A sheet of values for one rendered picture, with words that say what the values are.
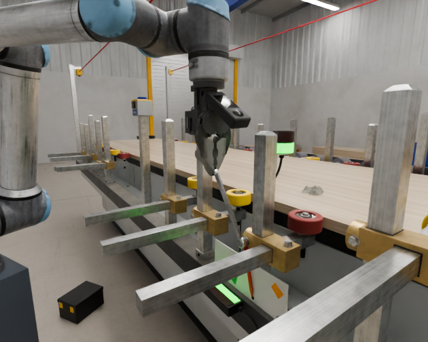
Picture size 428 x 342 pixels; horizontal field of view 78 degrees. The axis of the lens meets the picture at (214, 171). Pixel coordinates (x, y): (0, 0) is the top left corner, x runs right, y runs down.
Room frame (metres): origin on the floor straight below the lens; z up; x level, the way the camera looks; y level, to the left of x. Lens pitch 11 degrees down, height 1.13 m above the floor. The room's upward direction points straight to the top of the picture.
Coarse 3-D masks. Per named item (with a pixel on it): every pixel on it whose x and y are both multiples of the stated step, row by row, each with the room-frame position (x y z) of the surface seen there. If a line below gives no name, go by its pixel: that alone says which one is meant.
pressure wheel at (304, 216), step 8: (288, 216) 0.60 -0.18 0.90; (296, 216) 0.59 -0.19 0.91; (304, 216) 0.59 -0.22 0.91; (312, 216) 0.60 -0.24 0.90; (320, 216) 0.59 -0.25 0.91; (288, 224) 0.60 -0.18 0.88; (296, 224) 0.57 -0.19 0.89; (304, 224) 0.56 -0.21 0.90; (312, 224) 0.56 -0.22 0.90; (320, 224) 0.57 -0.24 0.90; (296, 232) 0.57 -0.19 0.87; (304, 232) 0.56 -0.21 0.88; (312, 232) 0.56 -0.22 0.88; (320, 232) 0.57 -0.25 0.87; (304, 248) 0.60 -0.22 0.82; (304, 256) 0.60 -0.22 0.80
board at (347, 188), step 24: (120, 144) 2.62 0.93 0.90; (192, 144) 2.62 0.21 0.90; (192, 168) 1.26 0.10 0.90; (240, 168) 1.26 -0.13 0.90; (288, 168) 1.26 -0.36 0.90; (312, 168) 1.26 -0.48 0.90; (336, 168) 1.26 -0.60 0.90; (360, 168) 1.26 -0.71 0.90; (288, 192) 0.83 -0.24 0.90; (336, 192) 0.83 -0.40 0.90; (360, 192) 0.83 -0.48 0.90; (408, 192) 0.83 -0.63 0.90; (336, 216) 0.60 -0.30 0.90; (360, 216) 0.60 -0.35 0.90; (408, 216) 0.60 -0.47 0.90
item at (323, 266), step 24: (120, 168) 2.29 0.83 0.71; (192, 192) 1.24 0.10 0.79; (216, 192) 1.08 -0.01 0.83; (336, 240) 0.63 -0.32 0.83; (312, 264) 0.69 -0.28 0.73; (336, 264) 0.63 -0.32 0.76; (360, 264) 0.58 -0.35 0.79; (312, 288) 0.68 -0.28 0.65; (408, 288) 0.50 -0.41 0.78; (192, 312) 1.31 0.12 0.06; (408, 312) 0.49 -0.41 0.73; (216, 336) 1.08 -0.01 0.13; (408, 336) 0.49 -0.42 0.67
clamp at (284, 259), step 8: (248, 232) 0.58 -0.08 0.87; (256, 240) 0.56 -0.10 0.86; (264, 240) 0.54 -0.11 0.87; (272, 240) 0.54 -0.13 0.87; (280, 240) 0.54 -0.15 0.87; (248, 248) 0.58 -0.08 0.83; (272, 248) 0.52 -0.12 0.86; (280, 248) 0.50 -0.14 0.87; (288, 248) 0.50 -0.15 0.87; (296, 248) 0.51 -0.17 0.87; (272, 256) 0.51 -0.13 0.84; (280, 256) 0.50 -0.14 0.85; (288, 256) 0.49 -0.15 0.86; (296, 256) 0.51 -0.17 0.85; (272, 264) 0.51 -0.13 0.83; (280, 264) 0.50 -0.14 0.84; (288, 264) 0.49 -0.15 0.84; (296, 264) 0.51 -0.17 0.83
